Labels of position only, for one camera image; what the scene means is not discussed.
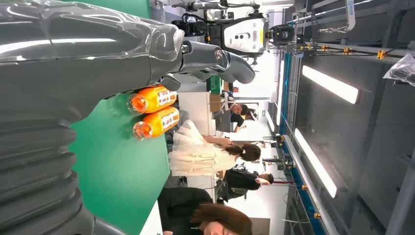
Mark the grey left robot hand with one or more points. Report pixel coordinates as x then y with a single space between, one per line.
81 61

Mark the orange juice bottle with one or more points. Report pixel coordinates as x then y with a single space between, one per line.
155 99
159 122

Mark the white partition panel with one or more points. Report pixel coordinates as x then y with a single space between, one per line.
196 112

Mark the brown cardboard box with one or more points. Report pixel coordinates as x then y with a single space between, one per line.
215 103

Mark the person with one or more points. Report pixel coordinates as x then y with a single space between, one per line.
194 214
197 152
238 112
238 183

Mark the long ceiling light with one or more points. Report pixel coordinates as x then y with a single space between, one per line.
316 163
330 83

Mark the clear plastic bag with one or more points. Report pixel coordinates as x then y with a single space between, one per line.
402 69

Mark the aluminium frame beam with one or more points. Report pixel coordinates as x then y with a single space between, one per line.
308 185

